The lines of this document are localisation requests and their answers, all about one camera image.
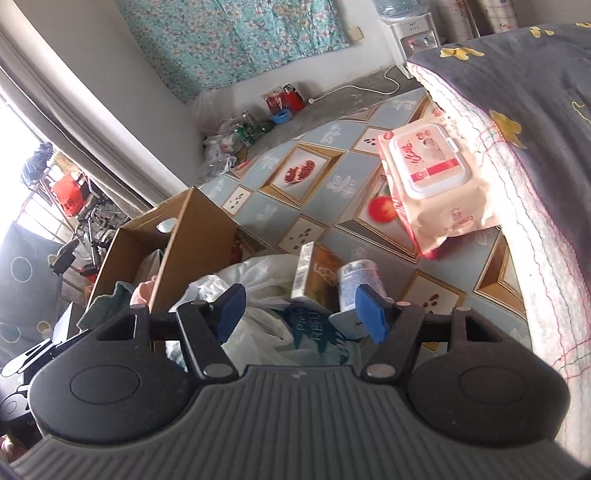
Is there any brown cardboard box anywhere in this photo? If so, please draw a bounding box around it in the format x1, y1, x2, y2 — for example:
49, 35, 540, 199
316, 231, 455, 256
88, 187, 241, 337

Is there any white dispenser power cable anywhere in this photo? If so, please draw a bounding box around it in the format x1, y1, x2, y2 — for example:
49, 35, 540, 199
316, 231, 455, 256
308, 65, 411, 103

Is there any dark cushion with circles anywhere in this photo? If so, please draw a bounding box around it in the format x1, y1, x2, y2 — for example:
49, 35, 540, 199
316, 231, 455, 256
0, 222, 70, 352

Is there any floral wallpaper roll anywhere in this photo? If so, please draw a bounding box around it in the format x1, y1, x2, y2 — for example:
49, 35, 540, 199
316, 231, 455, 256
436, 0, 481, 42

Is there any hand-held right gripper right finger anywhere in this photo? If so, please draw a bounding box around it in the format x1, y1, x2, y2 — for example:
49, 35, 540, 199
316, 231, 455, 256
355, 284, 504, 384

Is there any pink wet wipes pack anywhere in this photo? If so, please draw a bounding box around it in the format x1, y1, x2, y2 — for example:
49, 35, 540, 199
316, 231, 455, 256
376, 117, 502, 260

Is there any beige curtain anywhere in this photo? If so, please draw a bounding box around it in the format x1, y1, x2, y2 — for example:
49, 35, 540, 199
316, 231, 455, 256
0, 0, 185, 208

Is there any red thermos bottle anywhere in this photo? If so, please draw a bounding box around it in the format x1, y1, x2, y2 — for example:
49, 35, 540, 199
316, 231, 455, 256
283, 84, 305, 112

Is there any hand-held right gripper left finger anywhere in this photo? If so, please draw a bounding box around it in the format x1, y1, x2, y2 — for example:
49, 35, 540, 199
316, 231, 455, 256
95, 284, 247, 384

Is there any white labelled can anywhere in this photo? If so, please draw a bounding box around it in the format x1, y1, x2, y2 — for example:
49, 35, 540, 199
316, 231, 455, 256
337, 259, 393, 342

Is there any clear plastic bags pile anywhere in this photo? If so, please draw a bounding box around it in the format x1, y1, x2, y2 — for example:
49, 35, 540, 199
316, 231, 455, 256
191, 90, 250, 178

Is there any white plastic bag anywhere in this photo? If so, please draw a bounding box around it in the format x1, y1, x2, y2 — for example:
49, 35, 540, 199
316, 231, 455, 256
164, 254, 365, 370

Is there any fruit print mat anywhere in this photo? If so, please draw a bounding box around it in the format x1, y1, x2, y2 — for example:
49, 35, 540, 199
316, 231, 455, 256
198, 85, 529, 352

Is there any gold yellow carton box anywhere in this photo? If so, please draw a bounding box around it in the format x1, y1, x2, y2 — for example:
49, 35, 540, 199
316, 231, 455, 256
291, 242, 345, 308

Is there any white water dispenser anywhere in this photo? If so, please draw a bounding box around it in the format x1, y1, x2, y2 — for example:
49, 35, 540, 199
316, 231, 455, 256
378, 11, 439, 79

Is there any teal floral wall cloth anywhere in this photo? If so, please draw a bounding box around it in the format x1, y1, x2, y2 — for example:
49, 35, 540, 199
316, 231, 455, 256
115, 0, 352, 103

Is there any red plastic bag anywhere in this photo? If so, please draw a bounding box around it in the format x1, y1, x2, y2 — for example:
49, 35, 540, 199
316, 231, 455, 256
50, 173, 88, 217

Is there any checked wallpaper roll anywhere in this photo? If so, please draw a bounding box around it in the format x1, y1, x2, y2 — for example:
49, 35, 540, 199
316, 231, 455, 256
478, 0, 520, 33

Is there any metal rack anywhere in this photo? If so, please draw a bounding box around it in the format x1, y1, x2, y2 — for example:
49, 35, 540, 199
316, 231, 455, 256
18, 157, 121, 278

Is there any grey printed quilt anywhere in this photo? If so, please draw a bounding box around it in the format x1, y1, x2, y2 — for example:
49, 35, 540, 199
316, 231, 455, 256
405, 22, 591, 402

